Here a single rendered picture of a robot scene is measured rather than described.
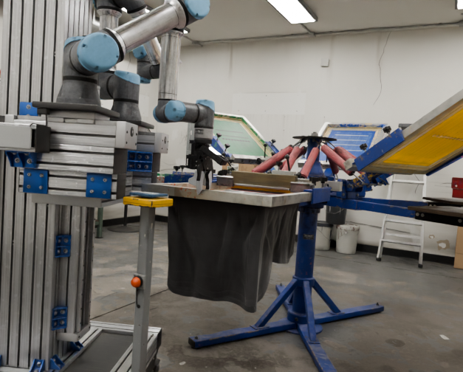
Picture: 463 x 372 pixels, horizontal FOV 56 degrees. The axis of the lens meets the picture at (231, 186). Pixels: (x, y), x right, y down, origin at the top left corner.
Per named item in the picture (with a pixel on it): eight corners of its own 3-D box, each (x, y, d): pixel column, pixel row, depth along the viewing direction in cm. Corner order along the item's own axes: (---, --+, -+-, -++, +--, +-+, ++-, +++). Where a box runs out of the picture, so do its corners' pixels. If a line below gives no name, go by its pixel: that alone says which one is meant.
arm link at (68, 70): (91, 83, 161) (93, 46, 161) (104, 79, 151) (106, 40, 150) (57, 77, 154) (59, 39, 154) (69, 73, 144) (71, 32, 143)
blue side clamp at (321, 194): (313, 204, 197) (314, 188, 197) (302, 202, 200) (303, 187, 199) (329, 201, 224) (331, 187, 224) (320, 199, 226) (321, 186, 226)
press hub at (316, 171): (319, 342, 276) (337, 129, 269) (263, 328, 293) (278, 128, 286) (334, 324, 311) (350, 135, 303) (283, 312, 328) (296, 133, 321)
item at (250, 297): (255, 315, 168) (263, 204, 166) (160, 292, 188) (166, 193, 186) (258, 313, 170) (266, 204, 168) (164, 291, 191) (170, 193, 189)
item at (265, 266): (258, 311, 170) (265, 204, 167) (249, 310, 171) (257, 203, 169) (295, 286, 211) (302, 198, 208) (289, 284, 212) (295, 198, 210)
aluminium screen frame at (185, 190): (271, 207, 155) (272, 196, 155) (141, 192, 181) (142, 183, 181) (328, 198, 225) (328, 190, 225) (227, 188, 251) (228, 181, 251)
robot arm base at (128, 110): (103, 118, 196) (104, 96, 195) (114, 122, 211) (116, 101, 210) (135, 120, 195) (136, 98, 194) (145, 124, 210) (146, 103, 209)
